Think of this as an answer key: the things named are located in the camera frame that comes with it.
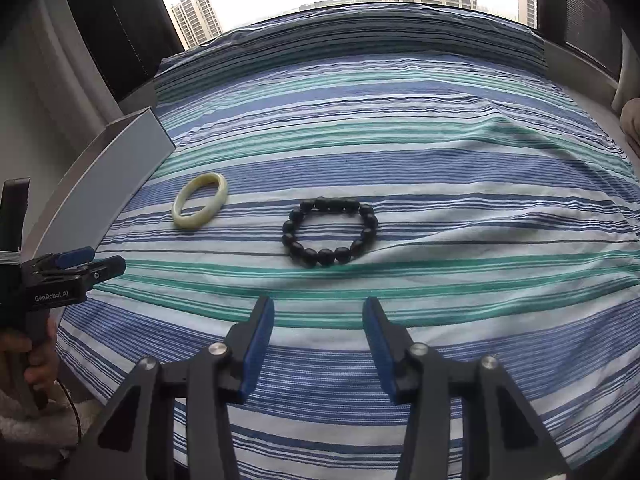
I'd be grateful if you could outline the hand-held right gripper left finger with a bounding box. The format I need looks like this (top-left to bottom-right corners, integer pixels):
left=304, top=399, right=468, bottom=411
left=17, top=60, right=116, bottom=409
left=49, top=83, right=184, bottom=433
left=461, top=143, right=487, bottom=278
left=65, top=295, right=276, bottom=480

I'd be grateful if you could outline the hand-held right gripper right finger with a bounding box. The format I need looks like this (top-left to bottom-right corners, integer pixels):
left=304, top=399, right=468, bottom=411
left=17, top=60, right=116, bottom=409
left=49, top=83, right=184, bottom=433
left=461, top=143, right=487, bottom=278
left=362, top=296, right=576, bottom=480

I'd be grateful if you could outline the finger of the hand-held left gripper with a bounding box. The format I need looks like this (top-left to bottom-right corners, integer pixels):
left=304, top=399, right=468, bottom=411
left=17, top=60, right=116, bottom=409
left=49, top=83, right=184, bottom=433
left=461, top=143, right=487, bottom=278
left=30, top=246, right=96, bottom=276
left=75, top=255, right=127, bottom=291

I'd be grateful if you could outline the grey jewelry box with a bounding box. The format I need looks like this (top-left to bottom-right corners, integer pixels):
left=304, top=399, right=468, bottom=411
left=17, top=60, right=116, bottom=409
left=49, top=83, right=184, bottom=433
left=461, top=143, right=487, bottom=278
left=35, top=106, right=177, bottom=266

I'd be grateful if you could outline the white jade bangle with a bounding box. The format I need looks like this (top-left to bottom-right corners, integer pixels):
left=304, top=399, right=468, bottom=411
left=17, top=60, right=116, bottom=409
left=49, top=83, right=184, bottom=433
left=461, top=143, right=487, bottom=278
left=171, top=172, right=230, bottom=227

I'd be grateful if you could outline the black bead bracelet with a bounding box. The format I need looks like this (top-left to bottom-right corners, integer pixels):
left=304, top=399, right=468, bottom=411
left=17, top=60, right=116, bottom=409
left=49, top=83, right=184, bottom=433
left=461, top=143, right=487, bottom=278
left=281, top=196, right=379, bottom=268

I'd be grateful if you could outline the person's left hand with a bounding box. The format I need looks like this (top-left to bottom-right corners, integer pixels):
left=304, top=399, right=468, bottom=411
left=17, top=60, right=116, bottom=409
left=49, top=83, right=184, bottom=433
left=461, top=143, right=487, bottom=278
left=0, top=317, right=58, bottom=406

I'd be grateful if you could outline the striped bedsheet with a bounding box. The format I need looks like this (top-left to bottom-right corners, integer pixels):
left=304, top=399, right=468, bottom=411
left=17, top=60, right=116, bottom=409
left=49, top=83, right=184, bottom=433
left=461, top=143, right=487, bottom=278
left=55, top=2, right=640, bottom=480

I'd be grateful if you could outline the dark curtain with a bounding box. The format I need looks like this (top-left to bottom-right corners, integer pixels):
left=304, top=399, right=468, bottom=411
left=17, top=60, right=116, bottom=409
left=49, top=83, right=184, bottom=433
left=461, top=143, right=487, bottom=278
left=532, top=0, right=626, bottom=78
left=60, top=0, right=186, bottom=111

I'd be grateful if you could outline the black cable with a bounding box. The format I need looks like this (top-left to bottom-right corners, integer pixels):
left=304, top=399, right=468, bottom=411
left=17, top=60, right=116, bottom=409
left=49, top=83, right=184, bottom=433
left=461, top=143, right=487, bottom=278
left=55, top=380, right=83, bottom=446

